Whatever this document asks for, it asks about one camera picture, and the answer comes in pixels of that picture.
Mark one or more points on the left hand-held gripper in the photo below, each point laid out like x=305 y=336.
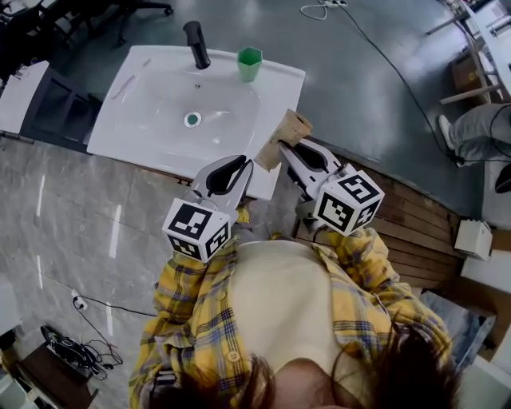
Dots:
x=195 y=229

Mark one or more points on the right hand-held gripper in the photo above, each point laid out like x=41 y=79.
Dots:
x=347 y=203

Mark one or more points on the white sink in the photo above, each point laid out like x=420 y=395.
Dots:
x=159 y=100

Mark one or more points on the green cup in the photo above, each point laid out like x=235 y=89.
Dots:
x=249 y=68

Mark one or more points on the long pale toothbrush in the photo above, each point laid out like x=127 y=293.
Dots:
x=123 y=87

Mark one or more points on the person's right forearm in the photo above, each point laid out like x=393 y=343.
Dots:
x=359 y=259

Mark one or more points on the person's left forearm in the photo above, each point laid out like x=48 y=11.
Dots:
x=191 y=279

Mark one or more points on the chrome sink drain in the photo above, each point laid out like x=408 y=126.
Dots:
x=192 y=120

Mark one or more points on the brown cardboard box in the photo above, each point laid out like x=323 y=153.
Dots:
x=285 y=133

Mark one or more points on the brown wooden slat platform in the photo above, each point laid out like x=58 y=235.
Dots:
x=415 y=227

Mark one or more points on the person's cream t-shirt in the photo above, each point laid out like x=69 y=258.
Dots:
x=279 y=299

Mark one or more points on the black faucet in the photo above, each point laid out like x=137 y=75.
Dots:
x=198 y=44

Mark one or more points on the person's yellow plaid shirt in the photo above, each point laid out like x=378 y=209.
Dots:
x=199 y=331

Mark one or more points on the small white box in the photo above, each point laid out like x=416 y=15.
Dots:
x=473 y=239

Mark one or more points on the cardboard box under table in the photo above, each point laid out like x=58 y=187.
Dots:
x=469 y=74

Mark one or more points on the white power plug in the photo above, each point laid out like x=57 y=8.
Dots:
x=80 y=300

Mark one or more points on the flat brown cardboard sheet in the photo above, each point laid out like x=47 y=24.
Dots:
x=479 y=299

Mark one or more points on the white cabinet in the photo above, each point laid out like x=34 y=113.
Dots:
x=20 y=96

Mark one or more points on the white table with wooden legs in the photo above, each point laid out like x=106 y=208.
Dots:
x=491 y=40

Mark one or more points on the black office chair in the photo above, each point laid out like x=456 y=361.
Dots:
x=48 y=20

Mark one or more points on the dark brown table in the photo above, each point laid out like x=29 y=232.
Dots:
x=52 y=379

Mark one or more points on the dark frame shelf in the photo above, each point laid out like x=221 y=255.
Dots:
x=60 y=108

